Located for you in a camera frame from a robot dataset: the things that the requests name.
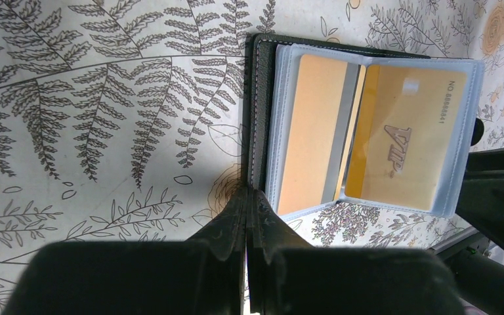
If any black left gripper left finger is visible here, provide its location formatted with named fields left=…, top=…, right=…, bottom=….
left=4, top=188, right=248, bottom=314

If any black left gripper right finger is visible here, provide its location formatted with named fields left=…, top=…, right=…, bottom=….
left=246, top=189, right=464, bottom=314

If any black card holder wallet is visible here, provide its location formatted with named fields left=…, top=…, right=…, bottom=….
left=247, top=33, right=484, bottom=218

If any gold credit card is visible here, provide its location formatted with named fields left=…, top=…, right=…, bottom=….
left=277, top=54, right=366, bottom=215

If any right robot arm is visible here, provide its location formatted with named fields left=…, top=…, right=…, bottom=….
left=430, top=148, right=504, bottom=314

